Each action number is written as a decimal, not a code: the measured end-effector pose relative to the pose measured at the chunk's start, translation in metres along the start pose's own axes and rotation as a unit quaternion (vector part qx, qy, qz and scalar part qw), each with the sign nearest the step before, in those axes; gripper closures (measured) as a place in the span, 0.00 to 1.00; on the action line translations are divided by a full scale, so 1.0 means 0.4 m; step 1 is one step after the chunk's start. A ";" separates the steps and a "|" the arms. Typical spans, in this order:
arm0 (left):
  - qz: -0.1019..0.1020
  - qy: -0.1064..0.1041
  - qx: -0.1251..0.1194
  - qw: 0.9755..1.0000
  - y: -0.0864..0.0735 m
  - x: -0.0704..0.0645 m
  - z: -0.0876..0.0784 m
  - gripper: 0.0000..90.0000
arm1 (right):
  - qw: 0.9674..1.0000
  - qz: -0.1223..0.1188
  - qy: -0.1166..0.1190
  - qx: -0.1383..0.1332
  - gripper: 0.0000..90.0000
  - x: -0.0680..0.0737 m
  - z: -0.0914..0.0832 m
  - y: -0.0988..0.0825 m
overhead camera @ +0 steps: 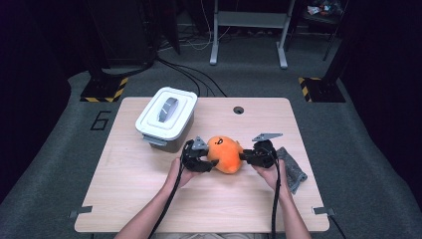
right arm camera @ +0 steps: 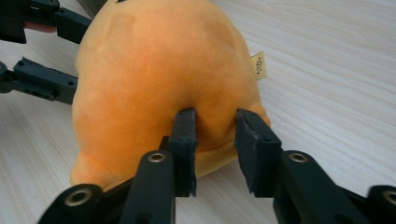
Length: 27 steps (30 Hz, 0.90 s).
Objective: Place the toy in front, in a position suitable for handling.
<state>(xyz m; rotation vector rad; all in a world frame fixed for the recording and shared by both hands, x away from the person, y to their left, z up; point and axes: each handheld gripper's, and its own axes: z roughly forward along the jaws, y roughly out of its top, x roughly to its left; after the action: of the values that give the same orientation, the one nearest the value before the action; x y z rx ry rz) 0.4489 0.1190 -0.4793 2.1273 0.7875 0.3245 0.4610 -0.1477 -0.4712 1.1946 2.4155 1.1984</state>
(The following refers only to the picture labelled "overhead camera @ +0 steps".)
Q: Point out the round table grommet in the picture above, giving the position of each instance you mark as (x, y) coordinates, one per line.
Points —
(238, 110)

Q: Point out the orange plush toy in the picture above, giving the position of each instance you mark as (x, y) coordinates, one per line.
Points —
(225, 154)

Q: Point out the person's right hand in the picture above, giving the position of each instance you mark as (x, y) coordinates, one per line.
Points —
(270, 177)

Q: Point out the person's left hand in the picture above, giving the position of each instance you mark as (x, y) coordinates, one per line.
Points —
(180, 174)

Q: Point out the black yellow striped stand base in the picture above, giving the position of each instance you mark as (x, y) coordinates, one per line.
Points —
(106, 91)
(320, 90)

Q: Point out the colourful clutter on shelf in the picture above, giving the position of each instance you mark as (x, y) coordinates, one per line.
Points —
(323, 8)

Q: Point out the white lidded storage box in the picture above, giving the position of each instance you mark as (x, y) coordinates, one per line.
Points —
(166, 114)

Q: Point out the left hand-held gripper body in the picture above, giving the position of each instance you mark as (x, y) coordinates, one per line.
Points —
(192, 156)

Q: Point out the grey table clamp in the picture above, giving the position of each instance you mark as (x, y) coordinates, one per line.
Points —
(81, 211)
(323, 210)

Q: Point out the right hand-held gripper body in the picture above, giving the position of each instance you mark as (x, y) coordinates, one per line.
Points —
(263, 154)

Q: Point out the white metal desk frame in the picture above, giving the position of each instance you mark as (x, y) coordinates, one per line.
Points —
(252, 19)

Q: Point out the grey towel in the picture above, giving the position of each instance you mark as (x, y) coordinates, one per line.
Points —
(293, 171)

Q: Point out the black cabinet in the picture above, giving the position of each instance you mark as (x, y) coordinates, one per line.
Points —
(122, 30)

